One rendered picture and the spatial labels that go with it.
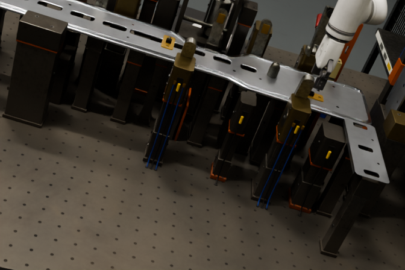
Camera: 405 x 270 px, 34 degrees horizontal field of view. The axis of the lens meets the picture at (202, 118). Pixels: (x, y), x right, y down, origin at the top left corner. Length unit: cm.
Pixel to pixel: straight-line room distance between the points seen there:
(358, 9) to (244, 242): 73
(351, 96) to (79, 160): 88
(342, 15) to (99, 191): 84
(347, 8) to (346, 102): 35
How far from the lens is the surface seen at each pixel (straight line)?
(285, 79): 212
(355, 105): 215
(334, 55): 198
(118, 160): 202
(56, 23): 194
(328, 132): 198
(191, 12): 283
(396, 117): 206
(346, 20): 194
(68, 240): 173
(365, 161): 189
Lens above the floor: 191
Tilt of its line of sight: 31 degrees down
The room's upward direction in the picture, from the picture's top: 20 degrees clockwise
